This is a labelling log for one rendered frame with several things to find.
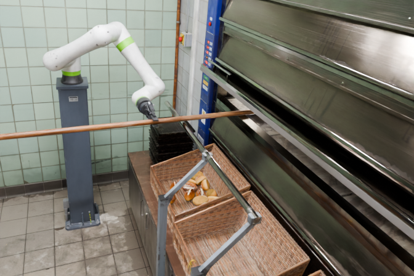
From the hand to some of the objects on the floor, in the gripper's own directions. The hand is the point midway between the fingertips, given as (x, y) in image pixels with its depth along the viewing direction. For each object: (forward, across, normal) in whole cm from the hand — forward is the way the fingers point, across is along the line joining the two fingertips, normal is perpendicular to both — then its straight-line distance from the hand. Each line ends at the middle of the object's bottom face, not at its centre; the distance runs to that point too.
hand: (154, 121), depth 198 cm
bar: (+30, +119, -4) cm, 123 cm away
